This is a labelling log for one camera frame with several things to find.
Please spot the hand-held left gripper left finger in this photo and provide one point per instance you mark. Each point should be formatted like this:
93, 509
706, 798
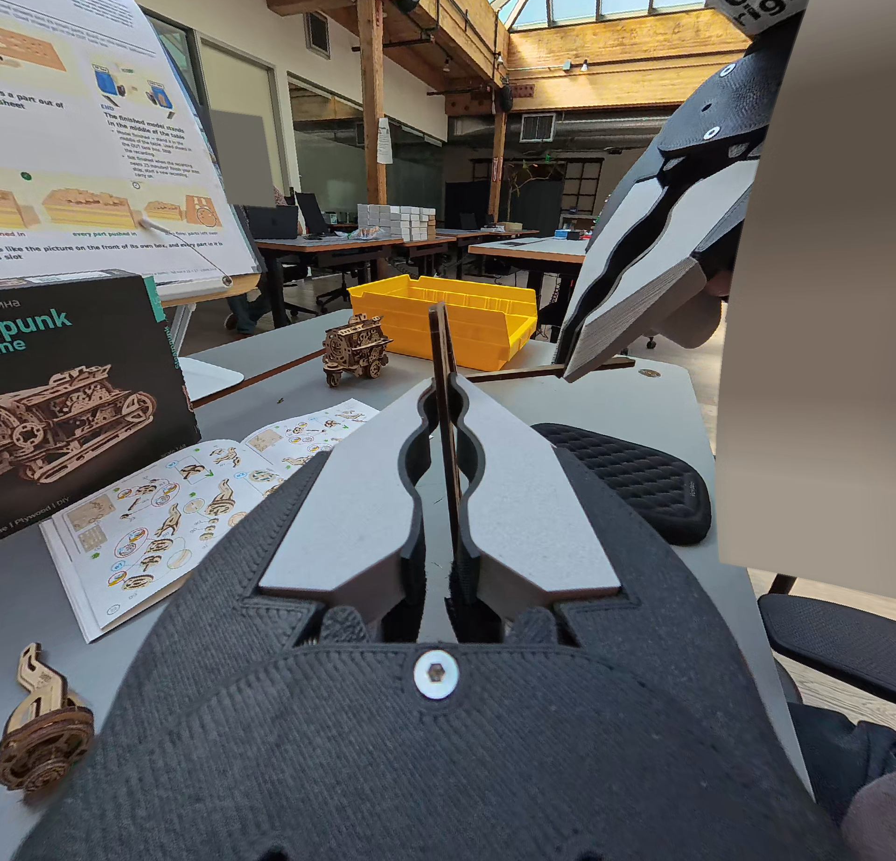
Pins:
336, 525

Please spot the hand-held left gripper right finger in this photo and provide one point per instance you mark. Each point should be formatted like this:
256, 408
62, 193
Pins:
539, 525

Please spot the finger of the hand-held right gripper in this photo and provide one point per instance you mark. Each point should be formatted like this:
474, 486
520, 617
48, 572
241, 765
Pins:
700, 224
616, 245

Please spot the wooden stick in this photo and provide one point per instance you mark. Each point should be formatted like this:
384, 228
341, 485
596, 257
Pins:
518, 372

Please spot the wooden vehicle model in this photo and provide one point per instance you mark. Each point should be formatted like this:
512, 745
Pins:
353, 350

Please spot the dark model kit box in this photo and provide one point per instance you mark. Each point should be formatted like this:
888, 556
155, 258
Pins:
84, 357

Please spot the wooden-edged desk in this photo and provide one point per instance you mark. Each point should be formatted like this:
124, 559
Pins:
315, 243
532, 248

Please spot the black wrist rest pad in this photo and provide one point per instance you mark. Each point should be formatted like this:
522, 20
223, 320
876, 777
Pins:
630, 476

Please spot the indoor plant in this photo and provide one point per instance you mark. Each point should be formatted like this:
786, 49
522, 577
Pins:
532, 182

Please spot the yellow plastic bin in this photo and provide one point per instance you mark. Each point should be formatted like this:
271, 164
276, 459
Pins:
483, 329

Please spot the instruction booklet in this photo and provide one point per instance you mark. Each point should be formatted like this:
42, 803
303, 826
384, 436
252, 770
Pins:
175, 525

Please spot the stack of white boxes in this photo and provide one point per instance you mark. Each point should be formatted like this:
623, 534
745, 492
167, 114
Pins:
395, 220

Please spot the paper notice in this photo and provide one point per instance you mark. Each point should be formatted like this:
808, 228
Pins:
383, 140

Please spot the wooden pillar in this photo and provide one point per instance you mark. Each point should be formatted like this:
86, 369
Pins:
371, 105

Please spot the black laptop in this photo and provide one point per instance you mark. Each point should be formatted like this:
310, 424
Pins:
273, 222

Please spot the black office chair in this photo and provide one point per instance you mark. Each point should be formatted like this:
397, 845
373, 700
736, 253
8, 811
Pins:
833, 637

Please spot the small wooden gear assembly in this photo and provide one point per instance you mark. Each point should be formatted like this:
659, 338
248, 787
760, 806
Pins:
45, 742

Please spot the person's dark trousers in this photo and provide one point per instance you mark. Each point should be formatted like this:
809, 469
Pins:
826, 749

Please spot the instruction board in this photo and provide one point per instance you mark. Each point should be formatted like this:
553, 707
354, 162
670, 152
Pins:
105, 140

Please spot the wall vent grille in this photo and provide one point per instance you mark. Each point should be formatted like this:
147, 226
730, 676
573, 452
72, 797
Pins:
537, 127
316, 35

